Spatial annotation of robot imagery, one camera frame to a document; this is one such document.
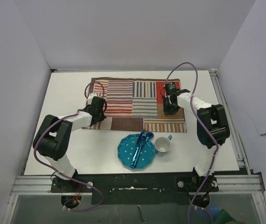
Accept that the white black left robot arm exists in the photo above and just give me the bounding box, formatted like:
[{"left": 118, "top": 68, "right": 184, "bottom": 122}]
[{"left": 32, "top": 94, "right": 107, "bottom": 192}]

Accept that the aluminium right frame rail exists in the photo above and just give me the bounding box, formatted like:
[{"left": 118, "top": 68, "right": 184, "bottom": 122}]
[{"left": 209, "top": 69, "right": 252, "bottom": 175}]

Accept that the green object bottom corner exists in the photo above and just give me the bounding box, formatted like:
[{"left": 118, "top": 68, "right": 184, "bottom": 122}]
[{"left": 213, "top": 209, "right": 235, "bottom": 224}]

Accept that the aluminium front frame rail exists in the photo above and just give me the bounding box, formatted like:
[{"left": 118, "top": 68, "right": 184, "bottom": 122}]
[{"left": 10, "top": 175, "right": 265, "bottom": 196}]

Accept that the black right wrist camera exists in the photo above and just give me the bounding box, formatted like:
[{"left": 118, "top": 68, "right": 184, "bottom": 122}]
[{"left": 164, "top": 82, "right": 178, "bottom": 95}]

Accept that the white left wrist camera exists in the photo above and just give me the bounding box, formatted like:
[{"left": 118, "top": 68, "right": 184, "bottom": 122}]
[{"left": 87, "top": 92, "right": 98, "bottom": 101}]

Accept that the aluminium frame rail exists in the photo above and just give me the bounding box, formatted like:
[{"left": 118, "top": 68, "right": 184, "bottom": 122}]
[
  {"left": 209, "top": 69, "right": 252, "bottom": 175},
  {"left": 10, "top": 175, "right": 265, "bottom": 196}
]

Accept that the striped patchwork placemat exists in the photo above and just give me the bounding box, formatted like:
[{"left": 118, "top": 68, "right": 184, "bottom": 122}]
[{"left": 88, "top": 77, "right": 187, "bottom": 133}]

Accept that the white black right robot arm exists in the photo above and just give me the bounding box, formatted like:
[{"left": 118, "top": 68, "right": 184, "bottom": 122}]
[{"left": 162, "top": 92, "right": 230, "bottom": 191}]

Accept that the blue metallic knife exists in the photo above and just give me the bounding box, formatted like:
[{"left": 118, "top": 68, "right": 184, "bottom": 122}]
[{"left": 131, "top": 133, "right": 143, "bottom": 168}]

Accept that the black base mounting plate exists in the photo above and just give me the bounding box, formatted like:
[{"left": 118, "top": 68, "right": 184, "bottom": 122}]
[{"left": 50, "top": 172, "right": 219, "bottom": 205}]

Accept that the white blue mug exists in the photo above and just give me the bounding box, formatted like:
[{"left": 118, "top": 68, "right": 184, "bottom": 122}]
[{"left": 154, "top": 135, "right": 173, "bottom": 156}]

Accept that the blue polka dot plate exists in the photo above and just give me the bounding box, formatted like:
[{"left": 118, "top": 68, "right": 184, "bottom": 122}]
[{"left": 117, "top": 133, "right": 156, "bottom": 170}]

